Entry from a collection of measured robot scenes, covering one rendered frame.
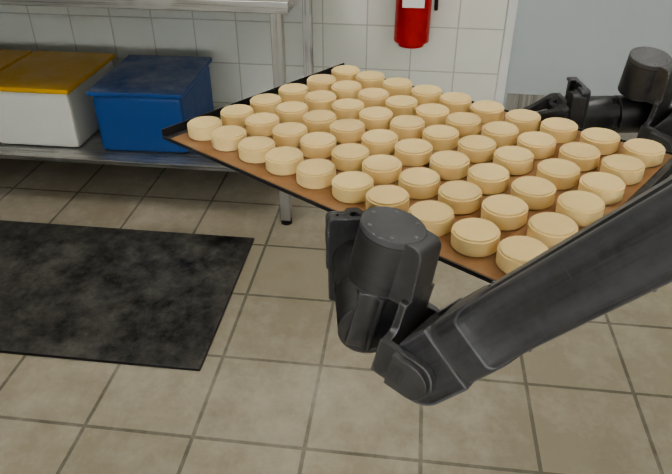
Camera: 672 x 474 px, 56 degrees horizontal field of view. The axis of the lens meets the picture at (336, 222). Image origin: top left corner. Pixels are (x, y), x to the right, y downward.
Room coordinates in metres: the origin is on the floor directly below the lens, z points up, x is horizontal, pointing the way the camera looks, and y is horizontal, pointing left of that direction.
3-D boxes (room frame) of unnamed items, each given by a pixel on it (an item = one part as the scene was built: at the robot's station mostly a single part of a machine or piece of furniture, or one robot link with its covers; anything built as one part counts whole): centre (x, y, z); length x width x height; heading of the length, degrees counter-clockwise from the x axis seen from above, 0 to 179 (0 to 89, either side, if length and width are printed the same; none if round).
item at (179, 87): (2.56, 0.76, 0.36); 0.46 x 0.38 x 0.26; 175
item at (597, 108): (0.90, -0.38, 1.00); 0.07 x 0.07 x 0.10; 2
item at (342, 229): (0.51, -0.03, 1.00); 0.07 x 0.07 x 0.10; 3
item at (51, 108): (2.61, 1.20, 0.36); 0.46 x 0.38 x 0.26; 173
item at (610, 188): (0.65, -0.31, 1.02); 0.05 x 0.05 x 0.02
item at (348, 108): (0.92, -0.02, 1.01); 0.05 x 0.05 x 0.02
